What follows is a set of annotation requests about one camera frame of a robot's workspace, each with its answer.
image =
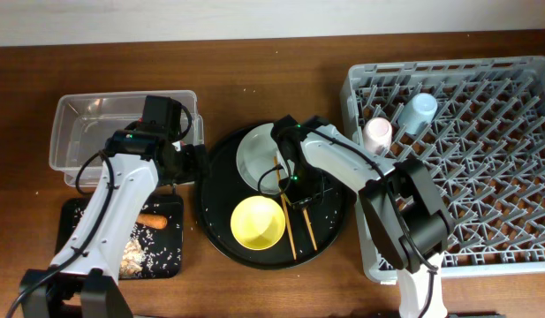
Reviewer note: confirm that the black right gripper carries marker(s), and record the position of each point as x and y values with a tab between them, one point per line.
301	198

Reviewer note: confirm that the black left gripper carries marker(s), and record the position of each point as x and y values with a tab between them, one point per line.
195	155

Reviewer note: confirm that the wooden chopstick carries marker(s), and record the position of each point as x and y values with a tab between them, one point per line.
309	228
284	206

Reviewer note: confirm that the grey round plate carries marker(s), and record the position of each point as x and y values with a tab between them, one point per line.
261	165

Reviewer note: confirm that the yellow plastic bowl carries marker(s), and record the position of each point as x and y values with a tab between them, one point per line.
257	223

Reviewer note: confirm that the pink plastic cup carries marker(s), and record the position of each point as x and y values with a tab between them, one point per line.
377	135

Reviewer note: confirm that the orange carrot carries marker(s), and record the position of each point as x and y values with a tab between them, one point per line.
152	221

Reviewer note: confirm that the light blue plastic cup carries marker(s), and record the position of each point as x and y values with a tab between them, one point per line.
417	113

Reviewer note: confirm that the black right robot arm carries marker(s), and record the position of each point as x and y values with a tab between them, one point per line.
407	219

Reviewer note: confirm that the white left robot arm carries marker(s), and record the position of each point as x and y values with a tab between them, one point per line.
88	263

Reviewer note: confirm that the clear plastic waste bin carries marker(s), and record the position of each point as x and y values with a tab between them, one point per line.
84	122

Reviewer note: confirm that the grey plastic dishwasher rack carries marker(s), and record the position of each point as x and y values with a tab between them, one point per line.
485	149

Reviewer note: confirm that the round black tray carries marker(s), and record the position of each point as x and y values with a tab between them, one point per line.
218	194

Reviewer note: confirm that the black rectangular food tray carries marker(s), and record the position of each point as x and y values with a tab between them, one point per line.
165	204

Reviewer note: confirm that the food scraps and rice pile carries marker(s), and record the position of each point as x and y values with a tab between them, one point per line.
150	253

